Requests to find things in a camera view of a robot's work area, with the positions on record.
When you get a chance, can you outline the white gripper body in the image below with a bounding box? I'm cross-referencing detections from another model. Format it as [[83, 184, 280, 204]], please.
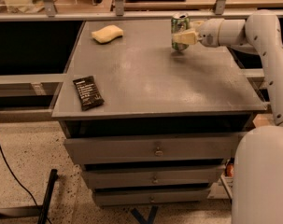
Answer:
[[198, 19, 224, 48]]

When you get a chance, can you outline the green soda can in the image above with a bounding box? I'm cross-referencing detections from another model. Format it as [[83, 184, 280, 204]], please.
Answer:
[[171, 12, 190, 51]]

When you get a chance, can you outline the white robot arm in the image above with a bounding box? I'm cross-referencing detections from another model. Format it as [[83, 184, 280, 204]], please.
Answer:
[[172, 10, 283, 224]]

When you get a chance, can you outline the yellow sponge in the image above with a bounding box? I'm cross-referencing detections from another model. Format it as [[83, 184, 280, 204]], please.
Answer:
[[92, 25, 123, 44]]

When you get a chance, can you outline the grey drawer cabinet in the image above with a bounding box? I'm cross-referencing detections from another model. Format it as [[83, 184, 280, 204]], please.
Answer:
[[53, 21, 264, 194]]

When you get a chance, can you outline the top grey drawer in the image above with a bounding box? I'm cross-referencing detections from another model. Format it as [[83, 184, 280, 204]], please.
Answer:
[[64, 132, 245, 164]]

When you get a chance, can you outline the grey drawer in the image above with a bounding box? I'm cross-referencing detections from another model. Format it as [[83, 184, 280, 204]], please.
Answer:
[[92, 188, 210, 206], [64, 132, 245, 164], [82, 165, 224, 189]]

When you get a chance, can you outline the black snack bar wrapper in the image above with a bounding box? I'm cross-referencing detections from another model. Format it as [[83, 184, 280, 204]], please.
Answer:
[[73, 76, 105, 111]]

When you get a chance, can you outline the middle grey drawer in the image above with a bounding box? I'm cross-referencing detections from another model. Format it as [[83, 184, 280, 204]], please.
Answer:
[[82, 165, 224, 189]]

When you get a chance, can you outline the cardboard box with snacks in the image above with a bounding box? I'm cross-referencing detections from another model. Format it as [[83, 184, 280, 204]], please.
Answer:
[[208, 114, 275, 200]]

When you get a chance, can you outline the bottom grey drawer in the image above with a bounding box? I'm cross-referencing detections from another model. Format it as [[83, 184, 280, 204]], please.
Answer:
[[92, 188, 210, 206]]

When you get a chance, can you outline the black metal stand leg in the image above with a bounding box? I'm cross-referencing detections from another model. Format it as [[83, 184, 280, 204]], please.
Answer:
[[0, 169, 58, 224]]

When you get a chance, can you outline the black floor cable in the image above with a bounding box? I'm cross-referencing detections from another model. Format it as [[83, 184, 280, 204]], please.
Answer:
[[0, 121, 53, 224]]

